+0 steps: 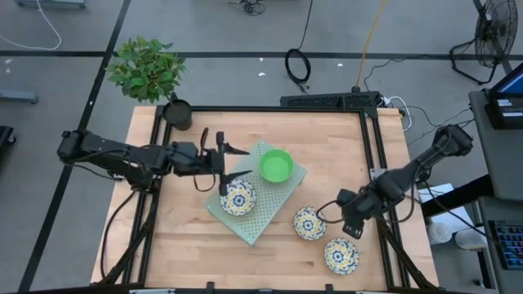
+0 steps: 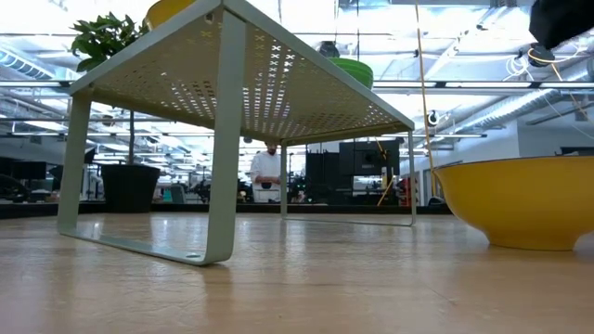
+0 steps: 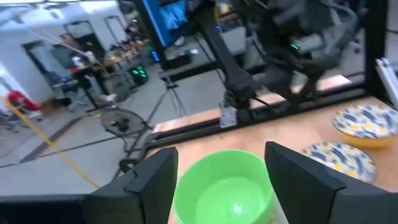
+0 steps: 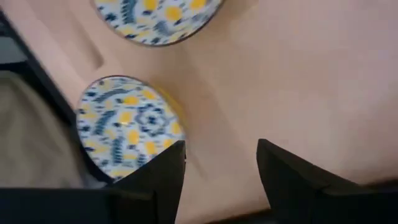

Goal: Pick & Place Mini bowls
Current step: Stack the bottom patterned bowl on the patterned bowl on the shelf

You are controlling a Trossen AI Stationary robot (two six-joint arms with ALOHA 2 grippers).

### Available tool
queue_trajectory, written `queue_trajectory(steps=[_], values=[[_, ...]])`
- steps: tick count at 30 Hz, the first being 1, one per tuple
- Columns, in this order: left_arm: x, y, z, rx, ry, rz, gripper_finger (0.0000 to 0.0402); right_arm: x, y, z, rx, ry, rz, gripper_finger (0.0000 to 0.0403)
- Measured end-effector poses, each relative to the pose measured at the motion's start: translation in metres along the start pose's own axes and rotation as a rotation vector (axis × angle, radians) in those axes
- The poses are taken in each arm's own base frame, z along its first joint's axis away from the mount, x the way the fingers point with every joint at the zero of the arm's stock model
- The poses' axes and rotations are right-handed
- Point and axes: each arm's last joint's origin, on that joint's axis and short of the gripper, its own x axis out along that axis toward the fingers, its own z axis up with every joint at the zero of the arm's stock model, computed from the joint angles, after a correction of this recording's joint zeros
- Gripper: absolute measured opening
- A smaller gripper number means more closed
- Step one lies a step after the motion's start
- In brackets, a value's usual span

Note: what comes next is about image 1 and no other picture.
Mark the white paper sheet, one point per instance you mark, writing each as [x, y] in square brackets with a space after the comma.
[445, 214]

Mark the grey desk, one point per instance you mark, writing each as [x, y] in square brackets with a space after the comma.
[502, 155]
[496, 281]

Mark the white round container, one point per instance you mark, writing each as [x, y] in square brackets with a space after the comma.
[439, 233]
[470, 239]

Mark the monitor with blue screen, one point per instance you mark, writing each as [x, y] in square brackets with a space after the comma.
[512, 83]

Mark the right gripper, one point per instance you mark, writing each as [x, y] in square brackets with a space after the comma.
[353, 212]

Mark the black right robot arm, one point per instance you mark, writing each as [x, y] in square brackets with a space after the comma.
[429, 159]

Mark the black floor object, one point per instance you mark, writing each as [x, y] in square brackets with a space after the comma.
[5, 139]

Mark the yellow bowl with patterned inside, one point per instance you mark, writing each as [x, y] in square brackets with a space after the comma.
[308, 224]
[239, 200]
[341, 256]

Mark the black aluminium table frame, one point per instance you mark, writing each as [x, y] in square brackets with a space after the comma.
[286, 109]

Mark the black perforated equipment box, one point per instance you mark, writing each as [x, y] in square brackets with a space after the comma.
[327, 100]

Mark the pale green perforated metal shelf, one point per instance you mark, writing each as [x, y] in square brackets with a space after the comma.
[261, 212]

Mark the black backlit keyboard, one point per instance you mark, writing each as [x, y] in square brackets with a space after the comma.
[510, 245]

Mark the grey furniture base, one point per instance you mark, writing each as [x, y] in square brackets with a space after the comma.
[51, 3]

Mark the black plant pot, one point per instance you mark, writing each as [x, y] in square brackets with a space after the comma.
[177, 116]

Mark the black floor fan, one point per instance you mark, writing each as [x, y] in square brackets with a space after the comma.
[496, 32]

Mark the green plastic mini bowl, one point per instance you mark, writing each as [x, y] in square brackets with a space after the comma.
[276, 166]

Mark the black box with white labels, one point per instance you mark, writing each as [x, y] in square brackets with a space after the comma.
[506, 116]

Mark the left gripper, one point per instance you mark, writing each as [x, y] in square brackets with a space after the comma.
[212, 162]

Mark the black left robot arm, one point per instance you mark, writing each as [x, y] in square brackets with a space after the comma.
[106, 149]

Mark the green leafy plant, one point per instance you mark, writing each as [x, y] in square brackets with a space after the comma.
[143, 69]

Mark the grey furniture foot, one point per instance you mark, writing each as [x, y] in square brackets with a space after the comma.
[18, 97]

